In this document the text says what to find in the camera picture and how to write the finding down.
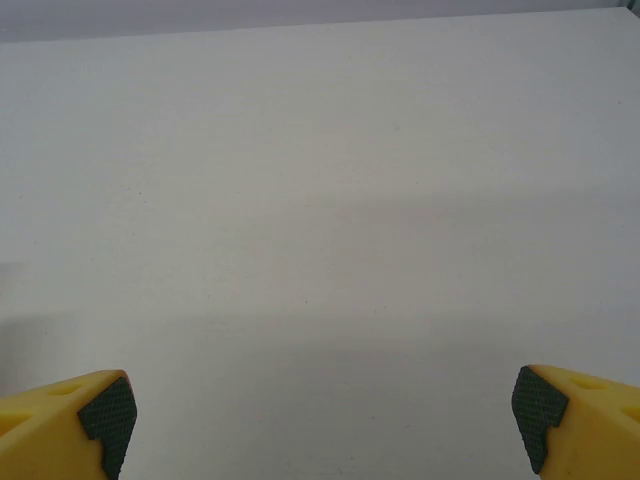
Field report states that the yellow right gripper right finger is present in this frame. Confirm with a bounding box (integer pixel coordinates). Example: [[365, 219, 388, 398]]
[[510, 364, 640, 480]]

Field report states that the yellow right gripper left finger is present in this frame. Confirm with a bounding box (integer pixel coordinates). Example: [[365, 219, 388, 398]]
[[0, 369, 138, 480]]

